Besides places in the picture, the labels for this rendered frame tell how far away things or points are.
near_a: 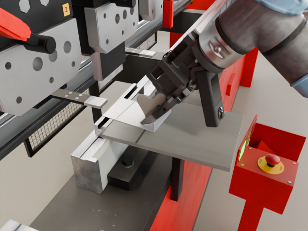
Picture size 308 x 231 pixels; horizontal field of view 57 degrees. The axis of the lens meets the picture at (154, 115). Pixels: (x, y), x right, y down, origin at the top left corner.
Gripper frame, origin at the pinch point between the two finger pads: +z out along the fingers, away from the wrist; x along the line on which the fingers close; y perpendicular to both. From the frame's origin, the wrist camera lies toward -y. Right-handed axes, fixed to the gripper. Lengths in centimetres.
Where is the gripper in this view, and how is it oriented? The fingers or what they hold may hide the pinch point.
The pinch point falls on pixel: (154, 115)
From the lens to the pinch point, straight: 62.2
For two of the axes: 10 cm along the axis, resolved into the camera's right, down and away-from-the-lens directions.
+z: -5.7, 4.6, 6.8
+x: -4.6, 5.0, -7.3
